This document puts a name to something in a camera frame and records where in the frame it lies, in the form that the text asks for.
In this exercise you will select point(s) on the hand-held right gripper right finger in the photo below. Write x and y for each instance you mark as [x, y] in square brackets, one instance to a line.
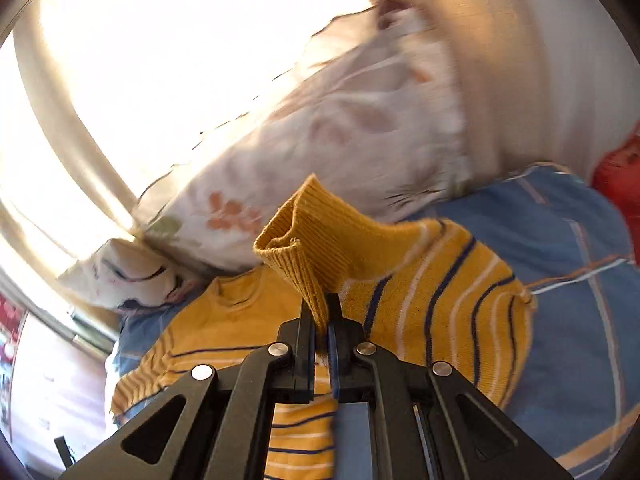
[336, 360]

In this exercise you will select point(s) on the small white printed pillow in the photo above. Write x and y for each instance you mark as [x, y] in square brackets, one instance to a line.
[125, 275]

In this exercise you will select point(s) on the blue plaid bed sheet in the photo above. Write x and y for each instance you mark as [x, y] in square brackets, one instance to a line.
[565, 280]

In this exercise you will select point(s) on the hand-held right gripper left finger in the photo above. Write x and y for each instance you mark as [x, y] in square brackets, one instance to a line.
[303, 355]

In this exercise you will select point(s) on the white floral pillow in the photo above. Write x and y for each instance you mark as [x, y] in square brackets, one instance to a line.
[330, 150]

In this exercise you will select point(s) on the yellow striped sweater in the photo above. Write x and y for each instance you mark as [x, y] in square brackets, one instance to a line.
[400, 280]

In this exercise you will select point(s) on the beige curtain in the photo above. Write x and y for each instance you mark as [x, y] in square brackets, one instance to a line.
[65, 160]

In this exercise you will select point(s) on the red cloth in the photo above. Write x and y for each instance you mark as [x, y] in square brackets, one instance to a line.
[619, 180]

